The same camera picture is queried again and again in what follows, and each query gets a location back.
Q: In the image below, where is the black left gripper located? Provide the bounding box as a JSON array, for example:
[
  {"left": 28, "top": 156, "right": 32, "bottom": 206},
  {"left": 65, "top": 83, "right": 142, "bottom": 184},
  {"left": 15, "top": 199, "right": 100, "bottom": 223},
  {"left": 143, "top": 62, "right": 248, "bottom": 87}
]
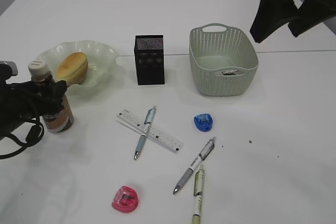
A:
[{"left": 1, "top": 78, "right": 67, "bottom": 140}]

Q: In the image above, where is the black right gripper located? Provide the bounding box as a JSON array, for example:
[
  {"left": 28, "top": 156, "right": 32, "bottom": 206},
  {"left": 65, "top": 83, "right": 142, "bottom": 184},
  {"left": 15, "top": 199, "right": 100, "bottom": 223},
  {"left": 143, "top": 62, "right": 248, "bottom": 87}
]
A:
[{"left": 250, "top": 0, "right": 335, "bottom": 43}]

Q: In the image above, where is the brown coffee drink bottle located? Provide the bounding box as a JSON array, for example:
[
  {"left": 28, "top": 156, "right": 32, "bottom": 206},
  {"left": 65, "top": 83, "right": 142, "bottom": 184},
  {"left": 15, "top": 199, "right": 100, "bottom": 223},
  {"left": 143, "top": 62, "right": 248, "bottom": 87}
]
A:
[{"left": 28, "top": 59, "right": 74, "bottom": 133}]

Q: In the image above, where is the oval golden bread roll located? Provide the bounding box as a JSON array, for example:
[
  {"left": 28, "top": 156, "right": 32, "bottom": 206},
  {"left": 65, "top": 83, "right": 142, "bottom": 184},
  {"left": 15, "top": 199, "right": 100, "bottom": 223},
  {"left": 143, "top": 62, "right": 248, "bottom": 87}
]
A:
[{"left": 56, "top": 52, "right": 88, "bottom": 86}]

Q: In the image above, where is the small paper scrap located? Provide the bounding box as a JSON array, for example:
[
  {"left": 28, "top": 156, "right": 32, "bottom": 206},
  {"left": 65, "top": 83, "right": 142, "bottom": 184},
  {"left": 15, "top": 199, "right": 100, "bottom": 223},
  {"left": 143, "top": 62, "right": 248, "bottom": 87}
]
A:
[{"left": 222, "top": 69, "right": 241, "bottom": 76}]

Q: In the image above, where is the pink pencil sharpener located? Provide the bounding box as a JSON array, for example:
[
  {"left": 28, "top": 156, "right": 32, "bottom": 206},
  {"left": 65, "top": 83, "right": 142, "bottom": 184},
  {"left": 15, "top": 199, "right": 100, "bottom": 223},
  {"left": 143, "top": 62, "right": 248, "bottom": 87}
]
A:
[{"left": 111, "top": 186, "right": 139, "bottom": 213}]

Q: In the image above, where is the wavy pale green glass plate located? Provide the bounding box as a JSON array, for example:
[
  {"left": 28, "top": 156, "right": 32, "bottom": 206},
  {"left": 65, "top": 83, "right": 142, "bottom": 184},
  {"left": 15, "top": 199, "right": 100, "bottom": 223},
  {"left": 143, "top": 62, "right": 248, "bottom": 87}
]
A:
[{"left": 37, "top": 40, "right": 119, "bottom": 93}]

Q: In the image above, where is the pale green plastic basket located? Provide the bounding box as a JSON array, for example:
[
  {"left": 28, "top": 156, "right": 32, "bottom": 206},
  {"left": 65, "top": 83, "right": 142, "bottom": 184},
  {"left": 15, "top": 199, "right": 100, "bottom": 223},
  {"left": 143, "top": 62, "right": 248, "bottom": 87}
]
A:
[{"left": 189, "top": 23, "right": 259, "bottom": 97}]

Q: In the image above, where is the blue grey ballpoint pen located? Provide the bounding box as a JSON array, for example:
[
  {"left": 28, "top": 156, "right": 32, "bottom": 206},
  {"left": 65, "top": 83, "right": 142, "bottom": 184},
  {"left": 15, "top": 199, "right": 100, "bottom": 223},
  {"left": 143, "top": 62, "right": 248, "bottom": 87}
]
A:
[{"left": 134, "top": 105, "right": 156, "bottom": 160}]

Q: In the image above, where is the black mesh pen holder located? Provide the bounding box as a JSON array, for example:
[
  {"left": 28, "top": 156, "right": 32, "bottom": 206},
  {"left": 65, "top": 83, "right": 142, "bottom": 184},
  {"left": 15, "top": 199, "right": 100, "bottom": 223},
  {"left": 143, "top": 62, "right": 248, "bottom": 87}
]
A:
[{"left": 134, "top": 35, "right": 165, "bottom": 85}]

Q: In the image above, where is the blue pencil sharpener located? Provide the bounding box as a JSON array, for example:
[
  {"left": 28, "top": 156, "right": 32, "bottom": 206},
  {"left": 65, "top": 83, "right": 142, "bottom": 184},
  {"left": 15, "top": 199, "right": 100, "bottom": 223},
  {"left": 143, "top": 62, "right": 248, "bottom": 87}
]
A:
[{"left": 193, "top": 113, "right": 213, "bottom": 132}]

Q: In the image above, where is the white grey ballpoint pen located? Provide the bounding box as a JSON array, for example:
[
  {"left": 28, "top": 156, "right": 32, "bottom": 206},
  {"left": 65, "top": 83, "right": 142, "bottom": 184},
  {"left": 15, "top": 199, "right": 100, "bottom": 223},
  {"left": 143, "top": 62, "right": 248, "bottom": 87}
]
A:
[{"left": 173, "top": 137, "right": 216, "bottom": 195}]

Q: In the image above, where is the green white ballpoint pen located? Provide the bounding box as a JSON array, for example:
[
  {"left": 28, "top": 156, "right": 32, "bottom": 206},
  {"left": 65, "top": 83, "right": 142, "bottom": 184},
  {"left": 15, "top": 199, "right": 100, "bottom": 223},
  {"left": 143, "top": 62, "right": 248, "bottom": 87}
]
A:
[{"left": 192, "top": 165, "right": 205, "bottom": 224}]

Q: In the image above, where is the clear plastic ruler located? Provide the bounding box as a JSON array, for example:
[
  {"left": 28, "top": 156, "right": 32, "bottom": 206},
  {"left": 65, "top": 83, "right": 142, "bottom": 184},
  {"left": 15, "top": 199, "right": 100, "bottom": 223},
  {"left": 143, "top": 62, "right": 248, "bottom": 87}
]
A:
[{"left": 116, "top": 110, "right": 184, "bottom": 153}]

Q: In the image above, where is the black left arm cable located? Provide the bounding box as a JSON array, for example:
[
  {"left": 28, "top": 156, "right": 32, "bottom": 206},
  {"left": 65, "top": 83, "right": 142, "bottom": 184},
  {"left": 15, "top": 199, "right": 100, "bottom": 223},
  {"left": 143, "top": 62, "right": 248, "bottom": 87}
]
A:
[{"left": 0, "top": 87, "right": 45, "bottom": 159}]

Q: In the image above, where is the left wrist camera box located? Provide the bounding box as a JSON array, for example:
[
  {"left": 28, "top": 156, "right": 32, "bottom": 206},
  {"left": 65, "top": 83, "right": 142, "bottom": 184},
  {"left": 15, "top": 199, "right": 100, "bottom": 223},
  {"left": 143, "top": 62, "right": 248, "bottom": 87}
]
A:
[{"left": 0, "top": 61, "right": 18, "bottom": 80}]

